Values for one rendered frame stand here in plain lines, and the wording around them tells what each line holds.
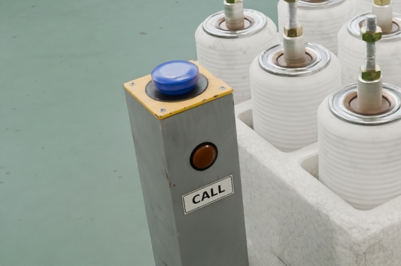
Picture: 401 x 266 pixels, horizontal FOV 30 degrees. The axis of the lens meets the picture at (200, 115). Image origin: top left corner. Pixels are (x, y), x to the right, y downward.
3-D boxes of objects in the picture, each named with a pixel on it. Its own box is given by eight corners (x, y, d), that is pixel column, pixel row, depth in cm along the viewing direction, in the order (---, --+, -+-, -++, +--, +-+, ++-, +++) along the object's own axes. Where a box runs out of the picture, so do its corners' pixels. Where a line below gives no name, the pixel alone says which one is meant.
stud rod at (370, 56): (362, 92, 68) (363, 16, 65) (366, 87, 69) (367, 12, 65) (373, 94, 68) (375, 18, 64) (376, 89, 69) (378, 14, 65)
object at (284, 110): (247, 185, 91) (236, 51, 81) (320, 165, 93) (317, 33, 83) (277, 232, 83) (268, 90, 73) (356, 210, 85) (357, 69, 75)
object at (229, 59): (244, 183, 91) (233, 50, 82) (193, 154, 97) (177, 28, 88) (298, 149, 96) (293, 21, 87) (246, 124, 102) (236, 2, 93)
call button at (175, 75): (209, 92, 62) (207, 70, 61) (167, 108, 61) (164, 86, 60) (187, 74, 65) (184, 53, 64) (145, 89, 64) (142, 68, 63)
